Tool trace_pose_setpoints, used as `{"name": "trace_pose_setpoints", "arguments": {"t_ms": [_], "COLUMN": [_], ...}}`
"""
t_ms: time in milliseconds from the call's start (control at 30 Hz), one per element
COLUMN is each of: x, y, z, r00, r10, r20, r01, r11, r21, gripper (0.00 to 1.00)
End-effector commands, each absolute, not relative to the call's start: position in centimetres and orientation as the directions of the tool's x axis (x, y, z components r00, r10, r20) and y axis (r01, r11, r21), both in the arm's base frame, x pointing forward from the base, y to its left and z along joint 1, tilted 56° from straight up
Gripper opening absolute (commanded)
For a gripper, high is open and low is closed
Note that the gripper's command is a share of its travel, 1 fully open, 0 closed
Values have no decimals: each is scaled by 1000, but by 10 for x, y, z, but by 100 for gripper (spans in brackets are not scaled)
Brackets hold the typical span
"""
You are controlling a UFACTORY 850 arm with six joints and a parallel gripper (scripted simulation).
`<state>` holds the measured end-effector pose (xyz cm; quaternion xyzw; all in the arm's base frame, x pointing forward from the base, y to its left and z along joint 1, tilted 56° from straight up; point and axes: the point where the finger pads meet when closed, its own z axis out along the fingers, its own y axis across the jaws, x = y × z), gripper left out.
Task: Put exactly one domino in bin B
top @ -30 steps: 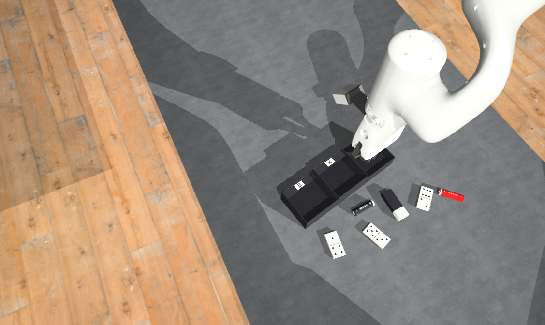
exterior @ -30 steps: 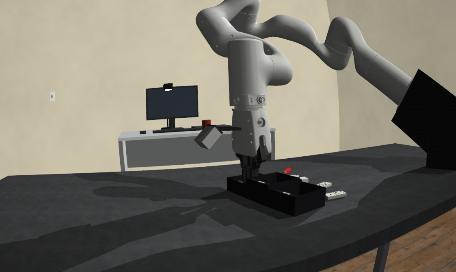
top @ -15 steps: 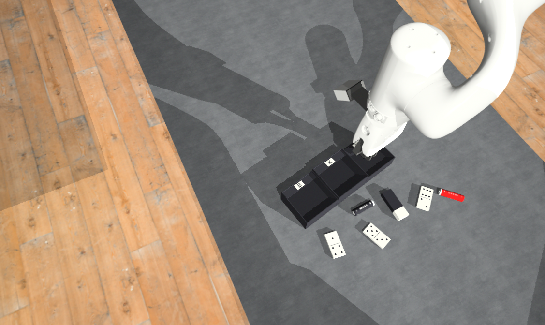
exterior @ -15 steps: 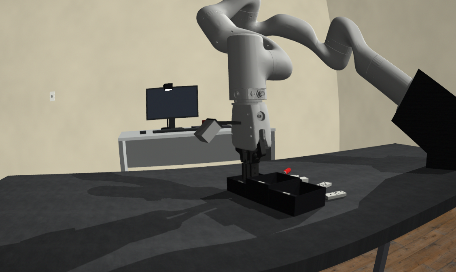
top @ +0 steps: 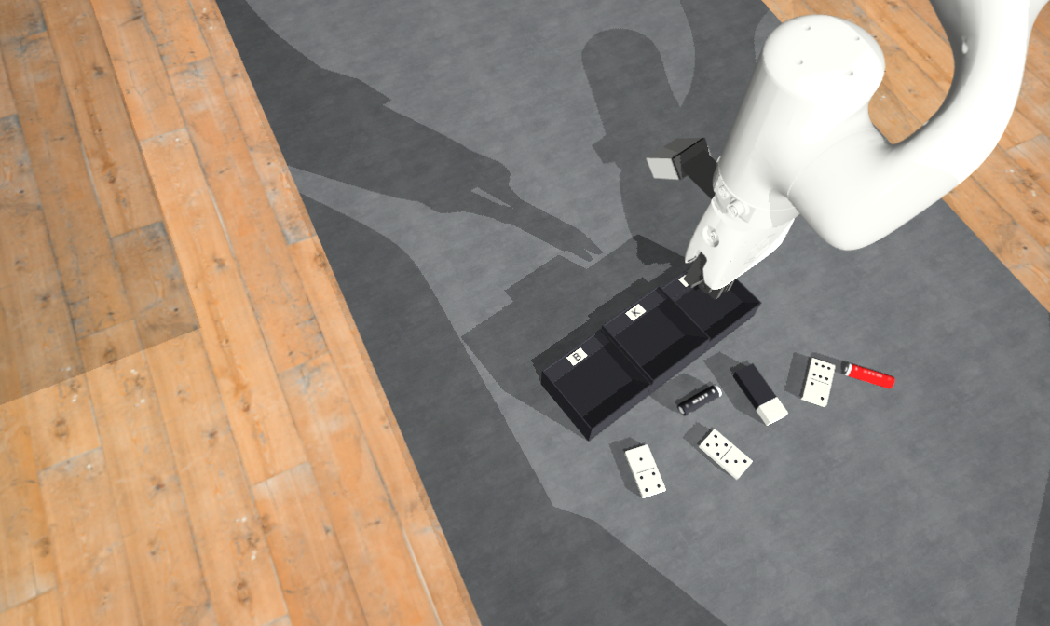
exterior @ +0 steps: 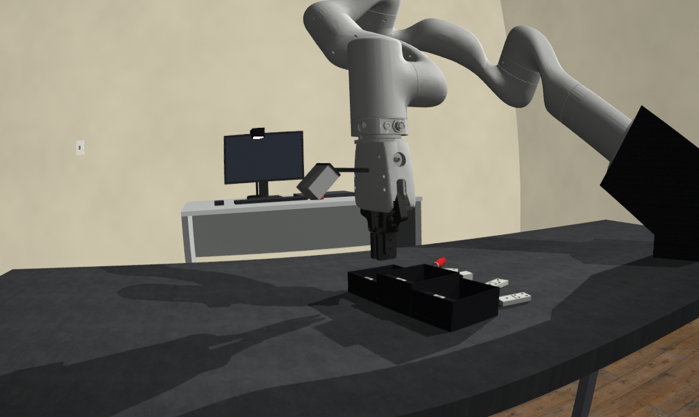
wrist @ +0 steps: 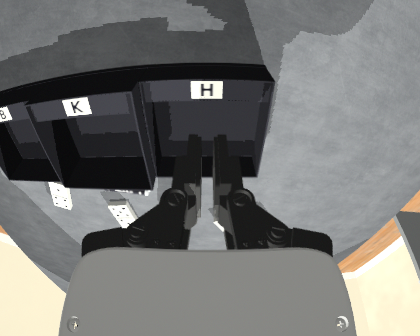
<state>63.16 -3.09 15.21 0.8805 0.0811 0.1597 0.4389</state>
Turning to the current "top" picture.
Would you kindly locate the red aa battery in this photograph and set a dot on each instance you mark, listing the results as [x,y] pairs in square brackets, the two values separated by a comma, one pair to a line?
[869,376]

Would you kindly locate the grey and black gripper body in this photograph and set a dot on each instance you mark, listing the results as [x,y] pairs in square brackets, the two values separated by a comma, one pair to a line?
[730,244]

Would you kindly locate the white domino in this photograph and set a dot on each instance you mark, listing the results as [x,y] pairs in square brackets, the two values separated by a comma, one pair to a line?
[725,454]
[818,382]
[645,472]

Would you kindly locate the black rack of bins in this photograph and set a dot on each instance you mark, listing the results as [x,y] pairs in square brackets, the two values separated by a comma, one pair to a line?
[608,369]

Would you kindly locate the black and white eraser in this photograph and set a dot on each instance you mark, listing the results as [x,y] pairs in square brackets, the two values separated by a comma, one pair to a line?
[760,394]

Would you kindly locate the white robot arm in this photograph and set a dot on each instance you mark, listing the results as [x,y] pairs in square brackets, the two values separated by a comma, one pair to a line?
[803,133]

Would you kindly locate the black aa battery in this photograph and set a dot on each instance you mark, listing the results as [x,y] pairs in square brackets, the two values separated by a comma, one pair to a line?
[699,400]

